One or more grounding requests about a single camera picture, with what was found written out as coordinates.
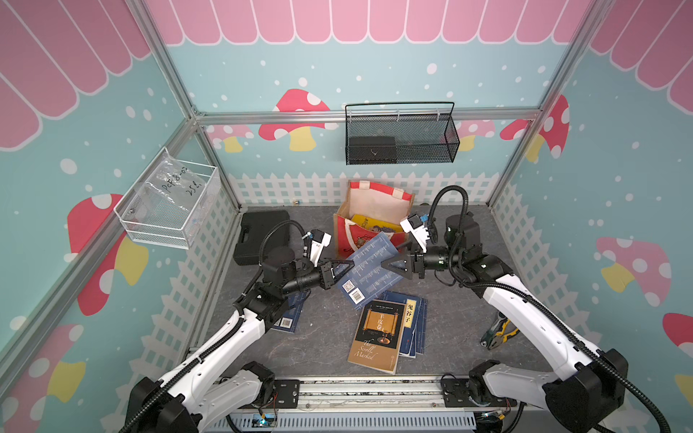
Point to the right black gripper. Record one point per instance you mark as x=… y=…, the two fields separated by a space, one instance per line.
x=414 y=262

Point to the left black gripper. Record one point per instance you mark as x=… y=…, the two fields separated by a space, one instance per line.
x=327 y=271

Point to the blue striped thin book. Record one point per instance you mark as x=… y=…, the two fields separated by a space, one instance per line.
x=367 y=279

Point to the yellow cartoon cover book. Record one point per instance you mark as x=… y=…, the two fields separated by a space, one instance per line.
x=376 y=225

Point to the red canvas tote bag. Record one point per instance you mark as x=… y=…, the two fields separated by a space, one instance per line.
x=370 y=208

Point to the blue back-cover book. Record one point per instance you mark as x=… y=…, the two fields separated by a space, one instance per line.
x=288 y=322

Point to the brown lamp cover book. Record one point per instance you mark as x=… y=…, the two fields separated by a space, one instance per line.
x=378 y=338

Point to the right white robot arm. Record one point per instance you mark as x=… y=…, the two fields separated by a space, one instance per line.
x=585 y=384

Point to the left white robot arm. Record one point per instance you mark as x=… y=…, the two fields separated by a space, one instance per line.
x=193 y=396

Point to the blue yellow-label book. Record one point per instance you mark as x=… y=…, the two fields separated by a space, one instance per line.
x=415 y=321

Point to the black plastic tool case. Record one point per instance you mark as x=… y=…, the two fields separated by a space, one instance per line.
x=254 y=227

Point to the black box in basket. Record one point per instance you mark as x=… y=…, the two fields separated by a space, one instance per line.
x=364 y=150

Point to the yellow green pliers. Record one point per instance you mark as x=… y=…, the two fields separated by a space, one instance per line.
x=499 y=333

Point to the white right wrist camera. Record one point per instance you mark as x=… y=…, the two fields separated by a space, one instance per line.
x=418 y=227

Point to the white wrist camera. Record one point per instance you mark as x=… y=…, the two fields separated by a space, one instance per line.
x=418 y=227
x=318 y=241

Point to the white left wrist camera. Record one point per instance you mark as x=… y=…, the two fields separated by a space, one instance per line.
x=318 y=241

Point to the black wire mesh basket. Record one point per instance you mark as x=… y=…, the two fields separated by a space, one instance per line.
x=424 y=131

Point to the clear plastic wall bin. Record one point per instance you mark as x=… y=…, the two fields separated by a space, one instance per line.
x=169 y=202

